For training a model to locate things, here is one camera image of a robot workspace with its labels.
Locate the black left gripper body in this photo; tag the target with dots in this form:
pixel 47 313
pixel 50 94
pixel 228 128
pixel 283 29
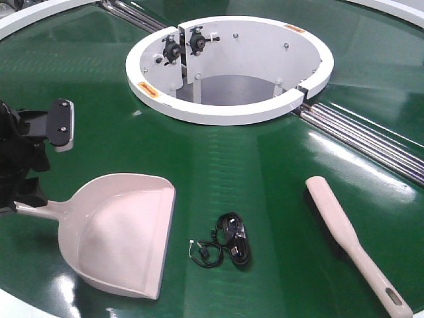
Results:
pixel 22 149

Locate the steel transfer rollers far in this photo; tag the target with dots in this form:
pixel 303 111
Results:
pixel 134 16

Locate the white outer guard rail left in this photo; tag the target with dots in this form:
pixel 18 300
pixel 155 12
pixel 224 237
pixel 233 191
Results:
pixel 21 19

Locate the white guard rail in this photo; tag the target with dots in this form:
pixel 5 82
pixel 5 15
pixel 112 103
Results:
pixel 407 10
pixel 21 19

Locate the white outer guard rail right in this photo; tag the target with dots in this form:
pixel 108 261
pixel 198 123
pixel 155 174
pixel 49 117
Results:
pixel 407 10

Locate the black left bearing block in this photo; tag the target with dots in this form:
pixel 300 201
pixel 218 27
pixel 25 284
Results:
pixel 172 50

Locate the black right bearing block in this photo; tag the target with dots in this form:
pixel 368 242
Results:
pixel 197 41

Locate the steel transfer rollers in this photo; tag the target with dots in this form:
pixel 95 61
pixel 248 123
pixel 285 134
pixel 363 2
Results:
pixel 134 16
pixel 376 145

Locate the pink plastic dustpan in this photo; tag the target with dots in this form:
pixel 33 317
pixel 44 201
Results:
pixel 113 232

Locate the beige hand brush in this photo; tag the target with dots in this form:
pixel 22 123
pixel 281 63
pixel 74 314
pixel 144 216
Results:
pixel 333 219

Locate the green conveyor belt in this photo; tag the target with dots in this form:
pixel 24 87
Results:
pixel 243 241

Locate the black bearing block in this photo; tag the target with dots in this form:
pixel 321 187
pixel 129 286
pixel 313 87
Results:
pixel 197 41
pixel 172 50

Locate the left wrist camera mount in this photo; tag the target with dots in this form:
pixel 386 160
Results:
pixel 60 125

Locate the steel transfer rollers right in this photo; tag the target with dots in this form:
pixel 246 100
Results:
pixel 376 145

